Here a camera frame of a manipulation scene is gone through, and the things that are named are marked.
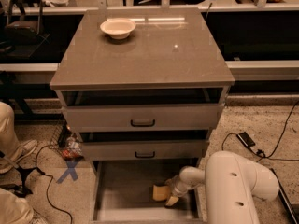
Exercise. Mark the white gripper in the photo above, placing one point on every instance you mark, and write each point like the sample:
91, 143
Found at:
177, 188

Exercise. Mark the yellow sponge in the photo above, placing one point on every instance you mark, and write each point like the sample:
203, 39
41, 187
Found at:
160, 193

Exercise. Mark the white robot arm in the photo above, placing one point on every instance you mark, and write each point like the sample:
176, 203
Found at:
231, 183

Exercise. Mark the open bottom grey drawer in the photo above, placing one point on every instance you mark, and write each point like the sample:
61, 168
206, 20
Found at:
123, 194

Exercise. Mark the middle grey drawer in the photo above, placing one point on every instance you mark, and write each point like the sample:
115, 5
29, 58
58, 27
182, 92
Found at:
109, 146

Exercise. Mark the top grey drawer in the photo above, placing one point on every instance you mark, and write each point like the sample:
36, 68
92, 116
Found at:
116, 118

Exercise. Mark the grey drawer cabinet with countertop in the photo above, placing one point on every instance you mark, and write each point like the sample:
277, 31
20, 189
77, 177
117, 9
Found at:
169, 58

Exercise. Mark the black power adapter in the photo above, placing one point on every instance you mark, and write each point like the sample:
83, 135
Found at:
245, 139

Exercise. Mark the blue tape cross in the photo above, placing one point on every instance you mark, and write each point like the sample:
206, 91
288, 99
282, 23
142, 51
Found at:
69, 171

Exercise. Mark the black bar on floor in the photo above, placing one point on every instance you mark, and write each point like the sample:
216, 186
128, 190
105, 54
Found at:
292, 209

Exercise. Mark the black tripod stand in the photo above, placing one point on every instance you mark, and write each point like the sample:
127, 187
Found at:
19, 190

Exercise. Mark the beige trouser leg lower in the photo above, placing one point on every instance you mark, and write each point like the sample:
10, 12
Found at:
14, 210

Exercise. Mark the beige trouser leg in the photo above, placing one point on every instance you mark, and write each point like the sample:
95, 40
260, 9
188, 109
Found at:
8, 138
14, 210

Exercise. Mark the beige trouser leg upper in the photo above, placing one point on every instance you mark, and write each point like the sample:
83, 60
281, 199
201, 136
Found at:
8, 138

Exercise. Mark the white bowl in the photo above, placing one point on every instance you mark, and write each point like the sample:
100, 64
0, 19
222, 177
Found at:
118, 28

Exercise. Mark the black chair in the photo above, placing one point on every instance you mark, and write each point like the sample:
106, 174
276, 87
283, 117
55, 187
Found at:
22, 36

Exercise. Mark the black middle drawer handle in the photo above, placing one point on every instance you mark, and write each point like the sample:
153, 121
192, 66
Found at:
149, 155

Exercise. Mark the black drawer handle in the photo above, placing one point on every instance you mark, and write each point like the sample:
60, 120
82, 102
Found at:
149, 155
142, 122

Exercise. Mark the black top drawer handle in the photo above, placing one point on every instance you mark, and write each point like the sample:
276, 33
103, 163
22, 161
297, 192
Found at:
142, 122

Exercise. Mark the wire basket with items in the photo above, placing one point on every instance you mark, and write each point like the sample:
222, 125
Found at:
65, 143

